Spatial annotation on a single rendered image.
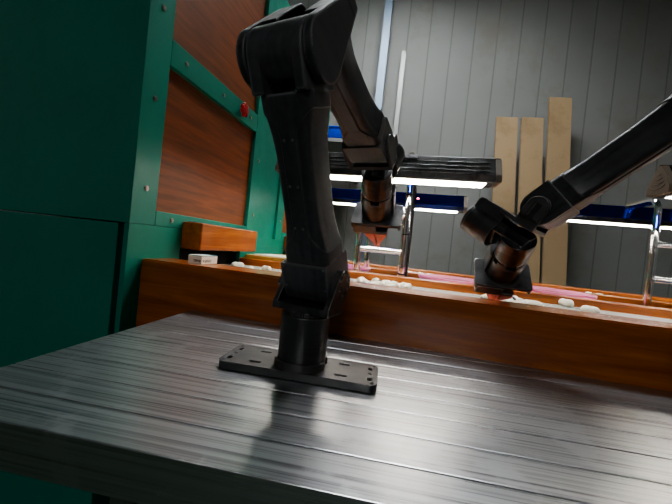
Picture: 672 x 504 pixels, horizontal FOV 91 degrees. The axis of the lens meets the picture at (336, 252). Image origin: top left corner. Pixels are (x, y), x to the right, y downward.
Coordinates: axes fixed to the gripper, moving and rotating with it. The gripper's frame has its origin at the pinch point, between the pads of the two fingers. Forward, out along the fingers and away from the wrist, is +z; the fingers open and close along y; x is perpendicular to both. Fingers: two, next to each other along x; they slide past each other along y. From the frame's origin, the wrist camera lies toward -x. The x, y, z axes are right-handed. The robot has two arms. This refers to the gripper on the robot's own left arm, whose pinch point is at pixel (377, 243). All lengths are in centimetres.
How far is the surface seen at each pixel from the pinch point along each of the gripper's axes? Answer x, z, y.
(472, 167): -27.5, -2.6, -20.6
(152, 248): 13, -4, 50
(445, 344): 22.2, 0.1, -15.3
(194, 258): 13.3, -3.6, 39.0
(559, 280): -127, 161, -116
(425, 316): 18.9, -2.8, -11.5
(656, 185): -28, 1, -63
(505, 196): -177, 125, -74
